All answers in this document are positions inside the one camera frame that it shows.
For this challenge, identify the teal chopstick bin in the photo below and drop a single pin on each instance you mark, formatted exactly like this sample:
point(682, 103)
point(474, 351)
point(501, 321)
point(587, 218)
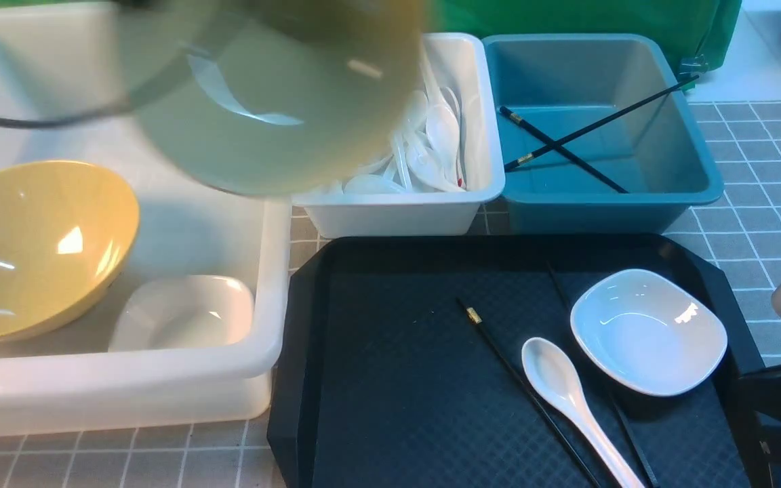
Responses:
point(563, 82)

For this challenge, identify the white square dish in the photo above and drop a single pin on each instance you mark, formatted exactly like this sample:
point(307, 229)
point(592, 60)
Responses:
point(647, 333)
point(192, 311)

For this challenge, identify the white square dish in bin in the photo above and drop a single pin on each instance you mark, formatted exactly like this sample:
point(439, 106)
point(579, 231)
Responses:
point(192, 311)

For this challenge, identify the yellow noodle bowl in bin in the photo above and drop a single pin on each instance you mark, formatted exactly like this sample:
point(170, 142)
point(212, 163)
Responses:
point(66, 229)

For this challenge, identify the metal clamp on backdrop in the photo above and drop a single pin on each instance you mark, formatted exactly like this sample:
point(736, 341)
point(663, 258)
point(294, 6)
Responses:
point(691, 67)

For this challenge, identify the white ceramic soup spoon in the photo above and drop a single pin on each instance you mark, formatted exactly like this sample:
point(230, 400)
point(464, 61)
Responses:
point(554, 377)

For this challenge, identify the large white plastic bin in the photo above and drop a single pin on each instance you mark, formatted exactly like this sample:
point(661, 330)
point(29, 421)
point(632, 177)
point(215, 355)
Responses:
point(66, 380)

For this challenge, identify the white spoon upright in bin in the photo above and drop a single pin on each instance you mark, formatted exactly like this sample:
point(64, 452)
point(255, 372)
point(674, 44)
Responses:
point(443, 126)

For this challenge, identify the yellow-green noodle bowl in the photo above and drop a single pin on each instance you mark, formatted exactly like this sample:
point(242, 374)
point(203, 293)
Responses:
point(266, 98)

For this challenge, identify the black chopstick leaning in bin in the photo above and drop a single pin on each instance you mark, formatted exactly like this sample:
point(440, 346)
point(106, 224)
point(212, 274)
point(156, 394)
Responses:
point(554, 145)

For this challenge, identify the white spoon bin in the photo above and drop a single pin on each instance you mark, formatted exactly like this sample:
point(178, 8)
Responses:
point(459, 60)

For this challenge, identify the black chopstick gold band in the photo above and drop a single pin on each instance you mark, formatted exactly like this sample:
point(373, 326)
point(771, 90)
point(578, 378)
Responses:
point(475, 319)

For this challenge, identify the black serving tray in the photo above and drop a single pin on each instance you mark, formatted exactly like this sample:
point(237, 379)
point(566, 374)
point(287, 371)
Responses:
point(383, 382)

